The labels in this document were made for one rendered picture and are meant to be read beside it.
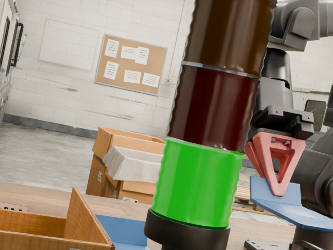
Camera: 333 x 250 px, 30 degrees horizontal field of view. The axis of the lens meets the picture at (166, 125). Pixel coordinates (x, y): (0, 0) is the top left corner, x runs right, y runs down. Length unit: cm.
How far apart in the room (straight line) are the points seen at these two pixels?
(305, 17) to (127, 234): 37
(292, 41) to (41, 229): 40
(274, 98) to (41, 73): 1051
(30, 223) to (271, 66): 37
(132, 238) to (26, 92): 1057
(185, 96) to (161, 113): 1126
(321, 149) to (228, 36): 69
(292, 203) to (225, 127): 53
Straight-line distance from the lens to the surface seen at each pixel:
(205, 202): 28
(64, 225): 78
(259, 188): 79
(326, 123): 54
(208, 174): 28
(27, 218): 77
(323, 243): 96
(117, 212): 101
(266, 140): 79
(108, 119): 1139
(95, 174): 483
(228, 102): 27
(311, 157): 95
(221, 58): 27
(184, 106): 28
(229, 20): 28
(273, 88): 82
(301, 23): 85
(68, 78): 1128
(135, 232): 74
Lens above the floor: 111
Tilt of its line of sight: 3 degrees down
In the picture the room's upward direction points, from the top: 12 degrees clockwise
